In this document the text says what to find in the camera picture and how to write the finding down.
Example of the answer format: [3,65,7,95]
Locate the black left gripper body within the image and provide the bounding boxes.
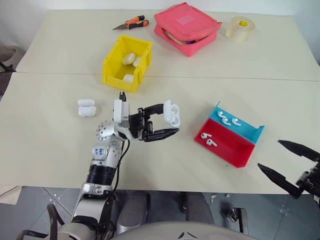
[128,107,154,143]

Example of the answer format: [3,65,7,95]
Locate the clear tape roll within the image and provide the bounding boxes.
[225,15,256,44]

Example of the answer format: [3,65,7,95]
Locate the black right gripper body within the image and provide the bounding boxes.
[295,156,320,199]

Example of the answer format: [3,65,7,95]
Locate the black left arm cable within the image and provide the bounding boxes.
[98,90,131,235]

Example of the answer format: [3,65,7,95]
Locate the orange and black pliers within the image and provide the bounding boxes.
[112,15,150,31]

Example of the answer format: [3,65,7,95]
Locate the metal bracket on floor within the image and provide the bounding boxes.
[226,206,250,235]

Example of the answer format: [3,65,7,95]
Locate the black cable loop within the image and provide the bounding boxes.
[14,202,66,240]

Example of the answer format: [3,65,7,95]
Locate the pink fabric pouch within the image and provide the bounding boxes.
[153,1,223,58]

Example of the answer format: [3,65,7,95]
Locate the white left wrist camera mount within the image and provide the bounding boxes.
[112,99,131,126]

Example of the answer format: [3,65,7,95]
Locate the yellow plastic bin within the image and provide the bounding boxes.
[101,34,154,94]

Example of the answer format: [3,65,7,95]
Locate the red and blue divided tray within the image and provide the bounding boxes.
[193,100,266,169]

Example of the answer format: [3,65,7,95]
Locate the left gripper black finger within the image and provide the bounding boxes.
[144,102,166,118]
[144,127,181,143]

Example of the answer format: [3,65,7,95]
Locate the silver robot torso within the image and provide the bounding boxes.
[56,219,254,240]

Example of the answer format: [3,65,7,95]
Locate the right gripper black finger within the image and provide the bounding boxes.
[257,162,305,200]
[277,139,320,161]

